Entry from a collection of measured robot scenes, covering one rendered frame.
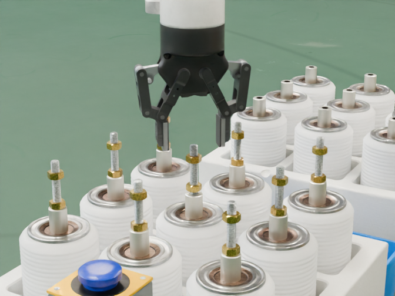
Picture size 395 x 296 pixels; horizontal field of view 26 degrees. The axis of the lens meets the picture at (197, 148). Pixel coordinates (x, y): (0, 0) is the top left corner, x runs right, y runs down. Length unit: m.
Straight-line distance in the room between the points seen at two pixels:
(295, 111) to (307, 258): 0.57
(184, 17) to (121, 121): 1.29
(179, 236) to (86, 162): 0.94
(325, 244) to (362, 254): 0.08
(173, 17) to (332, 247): 0.36
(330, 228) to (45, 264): 0.35
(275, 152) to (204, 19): 0.53
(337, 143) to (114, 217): 0.45
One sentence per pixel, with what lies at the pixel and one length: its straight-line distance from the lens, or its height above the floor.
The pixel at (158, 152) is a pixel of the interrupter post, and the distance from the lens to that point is 1.21.
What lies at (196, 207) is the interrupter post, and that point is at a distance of 1.06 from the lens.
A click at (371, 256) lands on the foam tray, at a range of 1.15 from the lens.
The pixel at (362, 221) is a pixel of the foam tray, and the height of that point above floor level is 0.13.
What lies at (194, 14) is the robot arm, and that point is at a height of 0.51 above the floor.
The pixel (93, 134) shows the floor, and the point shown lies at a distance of 2.15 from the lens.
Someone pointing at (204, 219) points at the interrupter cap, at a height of 0.25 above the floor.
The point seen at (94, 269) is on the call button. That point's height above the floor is 0.33.
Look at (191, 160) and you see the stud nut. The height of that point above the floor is 0.33.
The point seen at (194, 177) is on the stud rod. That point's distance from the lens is 1.05.
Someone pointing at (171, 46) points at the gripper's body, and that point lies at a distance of 0.98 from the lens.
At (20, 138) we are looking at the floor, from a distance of 2.15.
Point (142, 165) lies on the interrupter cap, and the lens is 1.23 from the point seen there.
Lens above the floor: 0.70
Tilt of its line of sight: 20 degrees down
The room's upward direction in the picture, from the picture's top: straight up
